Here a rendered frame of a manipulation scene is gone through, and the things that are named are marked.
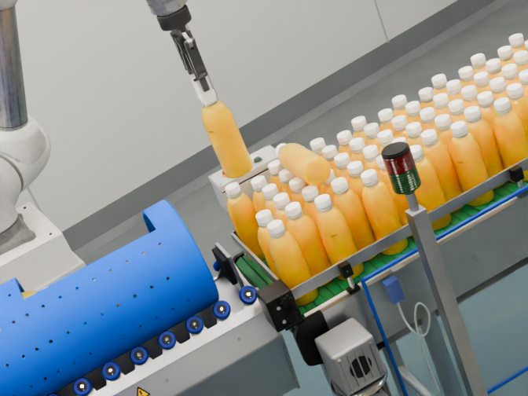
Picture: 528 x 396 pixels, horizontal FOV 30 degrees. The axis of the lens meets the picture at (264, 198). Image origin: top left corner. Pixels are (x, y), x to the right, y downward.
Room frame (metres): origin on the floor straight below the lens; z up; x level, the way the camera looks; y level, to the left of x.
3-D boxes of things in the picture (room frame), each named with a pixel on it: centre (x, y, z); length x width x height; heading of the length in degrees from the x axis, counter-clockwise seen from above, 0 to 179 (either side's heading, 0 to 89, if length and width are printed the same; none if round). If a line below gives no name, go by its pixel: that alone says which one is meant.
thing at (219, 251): (2.18, 0.15, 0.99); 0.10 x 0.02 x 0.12; 13
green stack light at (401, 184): (1.91, -0.30, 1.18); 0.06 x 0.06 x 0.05
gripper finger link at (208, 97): (2.20, 0.03, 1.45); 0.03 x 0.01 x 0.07; 101
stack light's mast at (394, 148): (1.91, -0.30, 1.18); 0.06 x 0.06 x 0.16
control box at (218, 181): (2.51, 0.01, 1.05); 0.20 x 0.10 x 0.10; 103
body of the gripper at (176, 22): (2.22, 0.03, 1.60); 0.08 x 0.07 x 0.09; 11
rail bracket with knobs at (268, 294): (2.00, 0.06, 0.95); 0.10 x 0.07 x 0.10; 13
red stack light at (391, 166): (1.91, -0.30, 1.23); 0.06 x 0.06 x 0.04
